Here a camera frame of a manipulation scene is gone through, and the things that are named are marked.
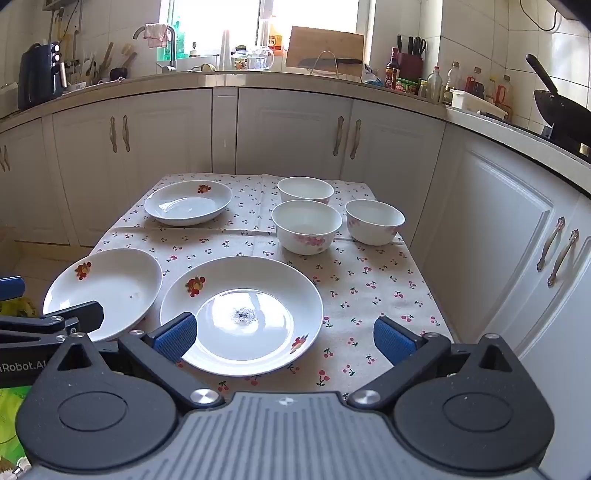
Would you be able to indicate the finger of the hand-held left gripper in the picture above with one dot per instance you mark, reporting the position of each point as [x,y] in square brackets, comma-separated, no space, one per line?
[11,288]
[74,318]

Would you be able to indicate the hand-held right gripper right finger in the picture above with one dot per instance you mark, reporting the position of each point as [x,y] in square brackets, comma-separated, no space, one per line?
[392,340]

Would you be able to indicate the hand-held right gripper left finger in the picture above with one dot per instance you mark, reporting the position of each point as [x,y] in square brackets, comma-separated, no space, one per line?
[175,336]

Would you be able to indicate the white fruit print plate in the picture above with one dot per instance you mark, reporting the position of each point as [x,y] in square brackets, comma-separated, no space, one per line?
[258,286]
[188,206]
[111,286]

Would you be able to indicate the white pink floral bowl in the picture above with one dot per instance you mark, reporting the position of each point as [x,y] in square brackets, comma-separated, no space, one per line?
[375,220]
[306,222]
[304,187]

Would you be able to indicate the yellow plastic bag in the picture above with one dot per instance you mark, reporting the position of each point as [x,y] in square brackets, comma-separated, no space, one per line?
[14,308]

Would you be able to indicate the green tissue packet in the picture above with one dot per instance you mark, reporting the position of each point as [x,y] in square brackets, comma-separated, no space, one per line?
[11,415]

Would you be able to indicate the cherry print tablecloth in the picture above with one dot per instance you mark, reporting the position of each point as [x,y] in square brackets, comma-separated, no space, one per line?
[369,286]

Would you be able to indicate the narrow white cabinet panel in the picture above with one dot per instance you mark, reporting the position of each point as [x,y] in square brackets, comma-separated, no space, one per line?
[225,129]

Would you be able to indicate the black air fryer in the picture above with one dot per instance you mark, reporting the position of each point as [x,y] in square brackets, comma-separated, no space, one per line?
[39,76]

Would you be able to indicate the group of kitchen utensils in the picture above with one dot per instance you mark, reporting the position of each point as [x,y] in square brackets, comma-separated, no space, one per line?
[92,69]

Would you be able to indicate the small black bowl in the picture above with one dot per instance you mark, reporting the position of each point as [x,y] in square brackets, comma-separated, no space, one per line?
[119,73]

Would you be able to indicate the white plastic container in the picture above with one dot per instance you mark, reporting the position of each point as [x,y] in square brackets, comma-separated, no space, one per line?
[473,102]

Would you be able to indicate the small seasoning jar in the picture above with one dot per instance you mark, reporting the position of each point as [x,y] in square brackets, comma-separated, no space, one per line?
[422,87]

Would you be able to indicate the green seasoning box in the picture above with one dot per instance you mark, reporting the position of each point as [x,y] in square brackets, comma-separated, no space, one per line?
[406,85]

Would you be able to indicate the clear glass bottle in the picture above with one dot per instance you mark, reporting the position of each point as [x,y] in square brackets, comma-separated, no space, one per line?
[434,85]

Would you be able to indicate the tall condiment bottle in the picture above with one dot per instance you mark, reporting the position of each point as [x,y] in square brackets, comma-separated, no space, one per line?
[452,83]

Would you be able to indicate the red condiment jug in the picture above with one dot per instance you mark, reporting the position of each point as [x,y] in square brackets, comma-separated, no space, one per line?
[474,85]

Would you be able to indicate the dark soy sauce bottle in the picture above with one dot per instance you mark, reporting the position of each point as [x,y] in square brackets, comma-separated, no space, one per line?
[392,71]

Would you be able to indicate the cooking oil bottle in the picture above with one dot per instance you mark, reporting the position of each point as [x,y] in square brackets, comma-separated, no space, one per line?
[505,94]
[491,90]

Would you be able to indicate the knife block with knives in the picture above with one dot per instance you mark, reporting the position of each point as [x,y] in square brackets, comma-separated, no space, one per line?
[411,67]

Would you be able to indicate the floral glass jar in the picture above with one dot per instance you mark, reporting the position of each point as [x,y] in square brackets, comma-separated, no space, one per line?
[240,59]

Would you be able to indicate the black wok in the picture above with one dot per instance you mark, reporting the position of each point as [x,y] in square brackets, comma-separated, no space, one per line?
[561,110]

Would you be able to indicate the small soap dispenser bottle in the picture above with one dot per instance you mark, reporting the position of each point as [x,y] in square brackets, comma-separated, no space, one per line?
[194,50]

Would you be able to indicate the metal kitchen faucet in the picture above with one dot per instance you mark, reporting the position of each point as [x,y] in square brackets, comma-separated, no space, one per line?
[171,46]

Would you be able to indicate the glass pitcher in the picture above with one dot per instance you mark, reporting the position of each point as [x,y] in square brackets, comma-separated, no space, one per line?
[261,59]

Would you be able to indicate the pink dish cloth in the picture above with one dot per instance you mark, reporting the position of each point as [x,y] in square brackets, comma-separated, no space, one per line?
[156,34]

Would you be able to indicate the green dish soap bottle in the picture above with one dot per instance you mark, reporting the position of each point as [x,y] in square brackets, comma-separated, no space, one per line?
[179,37]

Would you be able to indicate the wooden cutting board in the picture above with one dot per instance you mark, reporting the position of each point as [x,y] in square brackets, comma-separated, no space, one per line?
[323,41]

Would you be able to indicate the orange drink bottle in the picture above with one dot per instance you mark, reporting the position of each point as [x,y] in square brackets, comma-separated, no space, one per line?
[275,37]

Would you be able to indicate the kitchen window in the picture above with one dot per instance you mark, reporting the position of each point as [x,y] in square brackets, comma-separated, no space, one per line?
[217,18]

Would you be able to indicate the range hood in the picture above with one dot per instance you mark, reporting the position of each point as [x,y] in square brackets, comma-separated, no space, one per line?
[577,7]

